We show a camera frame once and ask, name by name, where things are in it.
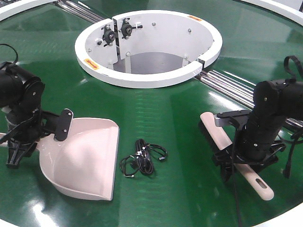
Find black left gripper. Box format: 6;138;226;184
5;104;73;169

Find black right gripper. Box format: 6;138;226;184
211;110;286;182

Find beige hand brush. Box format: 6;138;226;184
197;112;275;201

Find beige plastic dustpan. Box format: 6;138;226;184
0;117;120;201

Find black cable bundle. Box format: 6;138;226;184
119;138;168;179

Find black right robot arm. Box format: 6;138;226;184
213;79;303;182

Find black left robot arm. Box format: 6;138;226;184
0;62;73;169

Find chrome conveyor rollers right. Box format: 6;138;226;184
194;70;303;133

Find chrome conveyor rollers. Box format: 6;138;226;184
194;70;303;133
55;0;105;24

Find chrome conveyor rollers left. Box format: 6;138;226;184
55;0;105;24

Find white outer conveyor rim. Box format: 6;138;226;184
0;0;303;25

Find orange warning sticker front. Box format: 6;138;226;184
84;58;99;70

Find orange warning sticker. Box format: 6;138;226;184
188;15;202;22
84;58;99;70

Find orange warning sticker rear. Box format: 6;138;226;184
188;15;202;22

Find black bearing mount left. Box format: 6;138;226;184
97;24;116;46

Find black bearing mount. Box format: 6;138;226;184
119;18;143;39
97;24;116;46

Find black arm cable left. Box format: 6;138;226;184
0;43;19;65

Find white inner conveyor ring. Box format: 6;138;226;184
74;9;223;89

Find black bearing mount right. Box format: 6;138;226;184
119;18;143;39

